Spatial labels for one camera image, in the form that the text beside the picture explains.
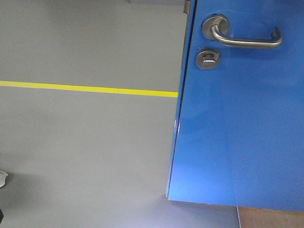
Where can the silver door lock knob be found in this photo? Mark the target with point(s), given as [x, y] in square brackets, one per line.
[207, 59]

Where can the silver door handle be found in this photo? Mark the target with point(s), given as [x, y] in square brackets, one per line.
[217, 27]

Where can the blue door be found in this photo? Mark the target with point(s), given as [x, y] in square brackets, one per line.
[239, 129]

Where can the plywood base platform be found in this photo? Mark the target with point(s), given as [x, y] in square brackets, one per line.
[268, 218]

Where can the white sneaker near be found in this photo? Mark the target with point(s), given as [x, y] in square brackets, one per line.
[3, 176]

